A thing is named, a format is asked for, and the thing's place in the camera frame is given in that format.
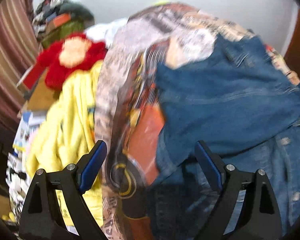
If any yellow cloth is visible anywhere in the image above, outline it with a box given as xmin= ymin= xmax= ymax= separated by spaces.
xmin=25 ymin=60 xmax=106 ymax=228

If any white pillow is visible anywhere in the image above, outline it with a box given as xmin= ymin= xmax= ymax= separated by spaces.
xmin=84 ymin=18 xmax=128 ymax=49

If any blue denim jacket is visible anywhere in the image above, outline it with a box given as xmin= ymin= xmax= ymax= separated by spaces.
xmin=148 ymin=36 xmax=300 ymax=239

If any striped maroon curtain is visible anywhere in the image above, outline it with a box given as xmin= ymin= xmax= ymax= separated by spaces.
xmin=0 ymin=0 xmax=39 ymax=131

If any red plush toy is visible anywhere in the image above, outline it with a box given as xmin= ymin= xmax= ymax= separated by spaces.
xmin=22 ymin=33 xmax=107 ymax=90

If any orange shoe box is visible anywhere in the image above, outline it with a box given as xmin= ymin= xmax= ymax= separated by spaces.
xmin=46 ymin=13 xmax=71 ymax=33

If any dark grey pillow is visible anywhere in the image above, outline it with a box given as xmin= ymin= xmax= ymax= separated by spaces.
xmin=58 ymin=2 xmax=95 ymax=23

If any printed newspaper pattern blanket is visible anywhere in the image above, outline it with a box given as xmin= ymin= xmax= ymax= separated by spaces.
xmin=95 ymin=3 xmax=300 ymax=239

